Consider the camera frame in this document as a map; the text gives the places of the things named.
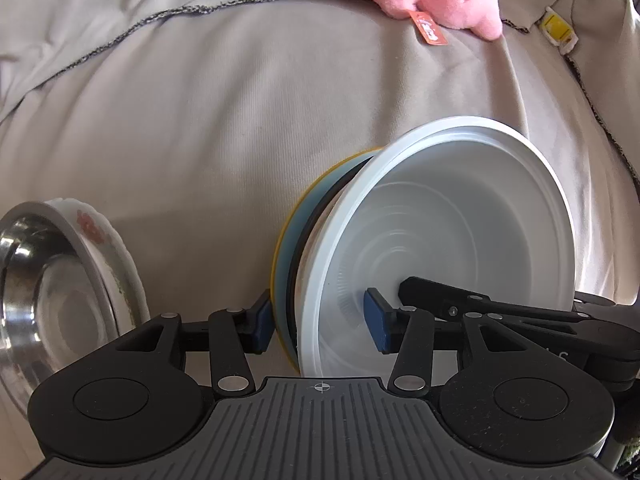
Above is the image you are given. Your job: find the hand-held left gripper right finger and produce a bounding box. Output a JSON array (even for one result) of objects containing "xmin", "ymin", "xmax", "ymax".
[{"xmin": 363, "ymin": 287, "xmax": 532, "ymax": 397}]

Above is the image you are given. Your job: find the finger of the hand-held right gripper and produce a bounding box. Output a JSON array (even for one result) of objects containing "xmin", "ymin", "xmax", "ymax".
[{"xmin": 398, "ymin": 276, "xmax": 592, "ymax": 357}]

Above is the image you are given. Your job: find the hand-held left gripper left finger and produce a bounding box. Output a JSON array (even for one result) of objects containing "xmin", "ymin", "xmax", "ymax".
[{"xmin": 117, "ymin": 290, "xmax": 275, "ymax": 397}]

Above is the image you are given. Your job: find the small yellow-rimmed bowl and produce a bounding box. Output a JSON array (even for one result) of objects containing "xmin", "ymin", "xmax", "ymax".
[{"xmin": 270, "ymin": 147, "xmax": 383, "ymax": 361}]

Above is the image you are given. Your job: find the blue ceramic bowl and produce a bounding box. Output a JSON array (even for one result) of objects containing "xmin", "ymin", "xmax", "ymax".
[{"xmin": 275, "ymin": 152, "xmax": 381, "ymax": 356}]

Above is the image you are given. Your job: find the white plastic bowl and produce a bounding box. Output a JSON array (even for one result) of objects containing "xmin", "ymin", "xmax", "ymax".
[{"xmin": 295, "ymin": 116, "xmax": 576, "ymax": 378}]

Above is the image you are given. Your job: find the white floral ceramic bowl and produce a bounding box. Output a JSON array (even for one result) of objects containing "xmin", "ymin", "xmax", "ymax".
[{"xmin": 42, "ymin": 197, "xmax": 151, "ymax": 333}]

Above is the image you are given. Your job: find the stainless steel bowl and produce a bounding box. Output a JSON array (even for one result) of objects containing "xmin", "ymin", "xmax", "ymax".
[{"xmin": 0, "ymin": 201, "xmax": 118, "ymax": 401}]

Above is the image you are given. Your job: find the yellow and white tag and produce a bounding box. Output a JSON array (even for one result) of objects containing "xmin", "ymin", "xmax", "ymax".
[{"xmin": 537, "ymin": 6, "xmax": 578, "ymax": 55}]

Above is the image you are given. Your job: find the dark braided cord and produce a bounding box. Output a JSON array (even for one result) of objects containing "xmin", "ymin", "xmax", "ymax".
[{"xmin": 0, "ymin": 0, "xmax": 640, "ymax": 181}]

